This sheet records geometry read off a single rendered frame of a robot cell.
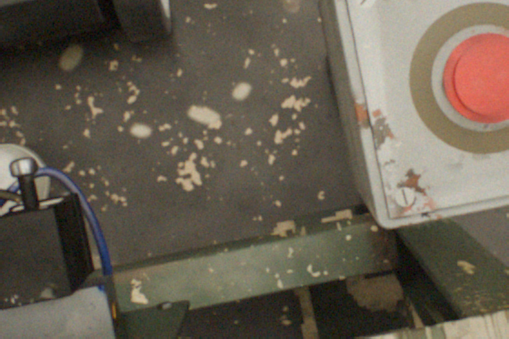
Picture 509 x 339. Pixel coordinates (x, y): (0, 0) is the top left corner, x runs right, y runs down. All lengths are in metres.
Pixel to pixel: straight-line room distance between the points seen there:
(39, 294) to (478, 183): 0.30
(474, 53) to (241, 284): 0.81
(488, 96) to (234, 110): 0.96
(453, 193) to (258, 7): 0.94
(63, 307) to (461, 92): 0.33
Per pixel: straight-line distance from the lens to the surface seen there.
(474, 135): 0.53
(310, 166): 1.46
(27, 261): 0.72
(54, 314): 0.74
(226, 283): 1.30
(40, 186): 1.43
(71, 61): 1.48
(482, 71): 0.52
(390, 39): 0.53
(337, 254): 1.29
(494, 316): 0.67
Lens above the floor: 1.46
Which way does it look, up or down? 86 degrees down
